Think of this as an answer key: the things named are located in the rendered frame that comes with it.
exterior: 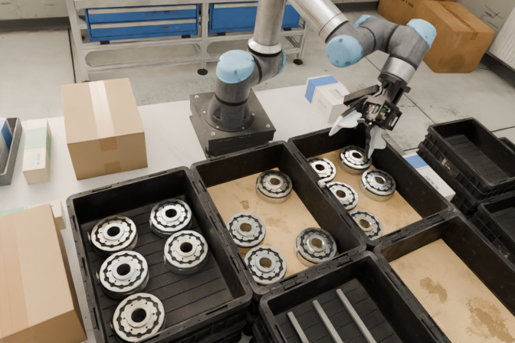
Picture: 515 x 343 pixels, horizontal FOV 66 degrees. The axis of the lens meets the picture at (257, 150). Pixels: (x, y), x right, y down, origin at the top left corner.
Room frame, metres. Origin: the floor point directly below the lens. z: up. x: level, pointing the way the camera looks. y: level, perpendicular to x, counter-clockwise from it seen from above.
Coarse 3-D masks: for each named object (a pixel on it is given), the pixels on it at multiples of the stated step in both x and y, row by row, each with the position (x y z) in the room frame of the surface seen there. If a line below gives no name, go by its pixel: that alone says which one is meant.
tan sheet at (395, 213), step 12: (324, 156) 0.94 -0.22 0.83; (336, 156) 0.95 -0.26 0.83; (336, 168) 0.89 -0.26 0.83; (372, 168) 0.92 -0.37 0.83; (336, 180) 0.84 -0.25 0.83; (348, 180) 0.85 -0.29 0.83; (360, 192) 0.81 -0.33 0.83; (396, 192) 0.83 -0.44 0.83; (360, 204) 0.76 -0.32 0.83; (372, 204) 0.77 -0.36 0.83; (384, 204) 0.78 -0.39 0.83; (396, 204) 0.78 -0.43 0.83; (408, 204) 0.79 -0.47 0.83; (384, 216) 0.73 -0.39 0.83; (396, 216) 0.74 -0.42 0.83; (408, 216) 0.75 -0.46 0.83; (420, 216) 0.76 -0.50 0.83; (384, 228) 0.69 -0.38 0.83; (396, 228) 0.70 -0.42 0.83
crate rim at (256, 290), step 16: (272, 144) 0.84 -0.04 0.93; (288, 144) 0.86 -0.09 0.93; (208, 160) 0.74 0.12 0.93; (320, 192) 0.69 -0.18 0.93; (336, 208) 0.65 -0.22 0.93; (224, 224) 0.54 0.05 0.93; (240, 256) 0.47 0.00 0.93; (336, 256) 0.51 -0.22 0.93; (304, 272) 0.45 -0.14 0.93; (256, 288) 0.40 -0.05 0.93; (272, 288) 0.40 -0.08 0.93
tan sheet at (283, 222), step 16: (256, 176) 0.80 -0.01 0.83; (208, 192) 0.71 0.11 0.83; (224, 192) 0.72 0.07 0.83; (240, 192) 0.73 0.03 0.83; (224, 208) 0.66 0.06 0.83; (240, 208) 0.67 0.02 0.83; (256, 208) 0.68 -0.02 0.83; (272, 208) 0.69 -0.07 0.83; (288, 208) 0.70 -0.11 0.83; (304, 208) 0.71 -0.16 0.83; (272, 224) 0.64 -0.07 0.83; (288, 224) 0.65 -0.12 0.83; (304, 224) 0.66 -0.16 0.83; (272, 240) 0.59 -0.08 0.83; (288, 240) 0.60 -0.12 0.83; (288, 256) 0.55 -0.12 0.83; (288, 272) 0.51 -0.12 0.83
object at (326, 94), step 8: (312, 80) 1.44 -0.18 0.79; (320, 80) 1.45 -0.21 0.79; (328, 80) 1.46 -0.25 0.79; (336, 80) 1.47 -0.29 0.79; (312, 88) 1.41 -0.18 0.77; (320, 88) 1.39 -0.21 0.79; (328, 88) 1.40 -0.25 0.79; (336, 88) 1.41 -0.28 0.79; (344, 88) 1.42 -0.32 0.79; (312, 96) 1.40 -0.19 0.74; (320, 96) 1.36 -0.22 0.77; (328, 96) 1.34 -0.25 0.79; (336, 96) 1.35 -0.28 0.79; (312, 104) 1.39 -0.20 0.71; (320, 104) 1.35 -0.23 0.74; (328, 104) 1.31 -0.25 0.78; (336, 104) 1.30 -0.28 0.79; (320, 112) 1.34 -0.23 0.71; (328, 112) 1.30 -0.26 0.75; (336, 112) 1.30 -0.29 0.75; (328, 120) 1.29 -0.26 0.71
